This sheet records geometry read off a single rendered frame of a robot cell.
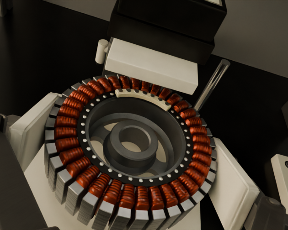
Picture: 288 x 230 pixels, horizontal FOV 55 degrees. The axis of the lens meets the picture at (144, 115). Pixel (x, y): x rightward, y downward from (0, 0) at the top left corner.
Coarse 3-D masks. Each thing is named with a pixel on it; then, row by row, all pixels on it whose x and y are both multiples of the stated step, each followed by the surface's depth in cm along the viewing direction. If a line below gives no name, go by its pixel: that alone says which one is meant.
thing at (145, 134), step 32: (64, 96) 18; (96, 96) 19; (128, 96) 20; (160, 96) 20; (64, 128) 16; (96, 128) 20; (128, 128) 19; (160, 128) 21; (192, 128) 19; (64, 160) 15; (96, 160) 16; (128, 160) 17; (192, 160) 17; (64, 192) 15; (96, 192) 14; (128, 192) 14; (160, 192) 15; (192, 192) 16; (96, 224) 15; (128, 224) 15; (160, 224) 16
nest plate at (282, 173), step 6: (276, 156) 30; (282, 156) 30; (276, 162) 30; (282, 162) 29; (276, 168) 30; (282, 168) 29; (276, 174) 29; (282, 174) 28; (276, 180) 29; (282, 180) 28; (282, 186) 28; (282, 192) 28; (282, 198) 27
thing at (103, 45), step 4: (100, 40) 29; (104, 40) 29; (100, 44) 29; (104, 44) 29; (108, 44) 29; (100, 48) 29; (104, 48) 29; (96, 52) 30; (100, 52) 30; (104, 52) 30; (96, 56) 30; (100, 56) 30; (104, 56) 30; (96, 60) 31; (100, 60) 30; (104, 60) 31; (96, 64) 31; (100, 64) 31
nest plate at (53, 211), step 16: (96, 144) 24; (128, 144) 25; (160, 144) 26; (32, 160) 22; (160, 160) 25; (32, 176) 21; (144, 176) 24; (32, 192) 20; (48, 192) 21; (48, 208) 20; (48, 224) 19; (64, 224) 19; (80, 224) 20; (176, 224) 22; (192, 224) 22
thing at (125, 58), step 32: (128, 0) 16; (160, 0) 16; (192, 0) 16; (224, 0) 17; (128, 32) 18; (160, 32) 18; (192, 32) 18; (128, 64) 17; (160, 64) 18; (192, 64) 19
